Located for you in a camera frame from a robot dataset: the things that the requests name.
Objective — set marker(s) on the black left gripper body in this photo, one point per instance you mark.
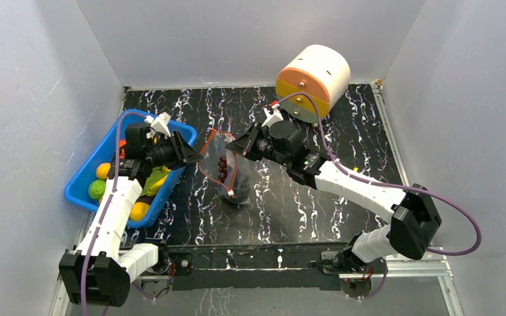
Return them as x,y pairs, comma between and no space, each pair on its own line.
165,153

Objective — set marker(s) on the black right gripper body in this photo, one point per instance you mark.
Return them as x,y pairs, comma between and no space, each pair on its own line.
255,142

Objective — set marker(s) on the red toy grapes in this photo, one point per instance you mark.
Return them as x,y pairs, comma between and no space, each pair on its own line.
225,169

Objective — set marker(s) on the clear zip bag orange zipper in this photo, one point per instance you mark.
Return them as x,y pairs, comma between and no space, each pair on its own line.
213,149

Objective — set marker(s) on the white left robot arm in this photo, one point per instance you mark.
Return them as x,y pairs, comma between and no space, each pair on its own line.
95,273

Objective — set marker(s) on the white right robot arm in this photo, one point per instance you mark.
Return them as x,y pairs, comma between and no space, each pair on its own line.
411,217

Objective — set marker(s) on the green toy vegetable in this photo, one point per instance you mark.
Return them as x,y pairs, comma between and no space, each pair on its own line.
154,177

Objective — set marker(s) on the yellow toy banana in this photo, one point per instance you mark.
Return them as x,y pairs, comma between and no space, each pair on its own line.
157,185

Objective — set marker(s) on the yellow orange toy fruit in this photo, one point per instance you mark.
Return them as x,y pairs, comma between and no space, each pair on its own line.
139,211

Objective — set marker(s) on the yellow toy lemon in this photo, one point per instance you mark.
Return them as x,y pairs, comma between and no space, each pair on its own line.
102,171

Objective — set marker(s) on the green toy fruit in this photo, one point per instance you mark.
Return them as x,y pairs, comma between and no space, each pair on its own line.
96,189

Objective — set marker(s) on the round drawer cabinet toy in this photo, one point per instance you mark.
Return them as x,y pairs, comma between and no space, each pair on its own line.
319,71

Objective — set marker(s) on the blue plastic bin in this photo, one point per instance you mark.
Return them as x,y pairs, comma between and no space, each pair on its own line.
76,190

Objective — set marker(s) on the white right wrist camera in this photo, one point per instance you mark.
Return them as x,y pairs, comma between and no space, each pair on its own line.
273,114

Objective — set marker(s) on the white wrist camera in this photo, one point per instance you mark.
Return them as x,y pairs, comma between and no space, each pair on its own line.
158,124
273,114

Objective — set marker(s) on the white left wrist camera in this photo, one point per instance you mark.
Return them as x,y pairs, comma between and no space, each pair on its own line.
158,124

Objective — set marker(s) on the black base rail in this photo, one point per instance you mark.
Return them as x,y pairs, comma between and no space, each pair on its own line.
257,261

